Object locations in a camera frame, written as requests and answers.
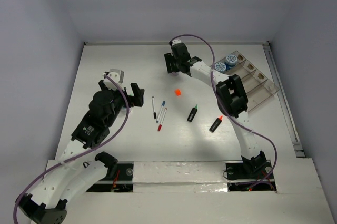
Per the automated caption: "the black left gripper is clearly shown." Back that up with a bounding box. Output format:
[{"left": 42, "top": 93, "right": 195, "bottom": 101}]
[{"left": 100, "top": 80, "right": 144, "bottom": 126}]

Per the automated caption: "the clear jar of clips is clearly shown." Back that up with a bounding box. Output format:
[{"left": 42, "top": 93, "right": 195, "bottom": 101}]
[{"left": 120, "top": 106, "right": 132, "bottom": 114}]

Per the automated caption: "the blue capped white marker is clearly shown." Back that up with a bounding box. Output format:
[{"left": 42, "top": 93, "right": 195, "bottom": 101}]
[{"left": 156, "top": 100, "right": 166, "bottom": 123}]

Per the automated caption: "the red capped white marker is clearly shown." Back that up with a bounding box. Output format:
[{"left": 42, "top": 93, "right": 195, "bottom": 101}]
[{"left": 157, "top": 108, "right": 167, "bottom": 132}]

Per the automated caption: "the blue cleaning gel jar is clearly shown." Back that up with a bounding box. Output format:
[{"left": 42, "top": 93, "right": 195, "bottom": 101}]
[
  {"left": 224, "top": 54, "right": 237, "bottom": 70},
  {"left": 214, "top": 62, "right": 227, "bottom": 74}
]

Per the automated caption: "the green highlighter black body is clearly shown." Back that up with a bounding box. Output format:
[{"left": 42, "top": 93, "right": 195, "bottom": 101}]
[{"left": 187, "top": 104, "right": 198, "bottom": 122}]

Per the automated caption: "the orange highlighter black body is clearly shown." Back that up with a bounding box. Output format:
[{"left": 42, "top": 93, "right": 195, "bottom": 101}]
[{"left": 209, "top": 116, "right": 223, "bottom": 133}]

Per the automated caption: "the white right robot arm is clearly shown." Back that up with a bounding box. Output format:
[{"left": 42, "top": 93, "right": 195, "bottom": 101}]
[{"left": 164, "top": 39, "right": 266, "bottom": 178}]

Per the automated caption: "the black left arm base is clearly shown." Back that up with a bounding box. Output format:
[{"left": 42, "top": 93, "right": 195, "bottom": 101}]
[{"left": 86, "top": 162, "right": 134, "bottom": 193}]

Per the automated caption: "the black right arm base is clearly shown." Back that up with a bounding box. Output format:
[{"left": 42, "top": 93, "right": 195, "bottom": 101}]
[{"left": 222, "top": 161, "right": 277, "bottom": 192}]

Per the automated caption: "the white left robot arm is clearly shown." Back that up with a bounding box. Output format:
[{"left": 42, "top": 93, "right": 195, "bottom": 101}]
[{"left": 13, "top": 77, "right": 145, "bottom": 223}]

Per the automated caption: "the orange highlighter cap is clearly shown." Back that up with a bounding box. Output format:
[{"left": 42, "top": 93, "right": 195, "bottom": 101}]
[{"left": 174, "top": 89, "right": 182, "bottom": 96}]

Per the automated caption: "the clear plastic organizer tray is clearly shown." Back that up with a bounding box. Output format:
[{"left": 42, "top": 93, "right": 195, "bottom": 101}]
[{"left": 215, "top": 51, "right": 279, "bottom": 112}]

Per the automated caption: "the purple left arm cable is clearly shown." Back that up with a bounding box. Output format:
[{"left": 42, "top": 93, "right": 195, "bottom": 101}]
[{"left": 13, "top": 75, "right": 131, "bottom": 223}]

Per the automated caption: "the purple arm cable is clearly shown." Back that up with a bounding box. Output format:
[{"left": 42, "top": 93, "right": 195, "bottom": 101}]
[
  {"left": 169, "top": 34, "right": 279, "bottom": 191},
  {"left": 13, "top": 75, "right": 131, "bottom": 223}
]

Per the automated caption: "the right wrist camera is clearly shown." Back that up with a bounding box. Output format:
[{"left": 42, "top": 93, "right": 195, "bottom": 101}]
[{"left": 169, "top": 38, "right": 182, "bottom": 47}]

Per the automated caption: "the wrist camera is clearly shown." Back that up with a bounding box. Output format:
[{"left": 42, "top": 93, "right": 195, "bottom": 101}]
[
  {"left": 169, "top": 38, "right": 182, "bottom": 47},
  {"left": 103, "top": 69, "right": 124, "bottom": 84}
]

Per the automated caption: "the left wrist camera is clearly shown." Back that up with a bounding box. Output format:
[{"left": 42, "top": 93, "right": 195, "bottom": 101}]
[{"left": 103, "top": 69, "right": 124, "bottom": 84}]

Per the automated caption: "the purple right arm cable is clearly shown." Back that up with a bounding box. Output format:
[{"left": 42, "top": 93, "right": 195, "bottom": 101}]
[{"left": 169, "top": 34, "right": 279, "bottom": 191}]

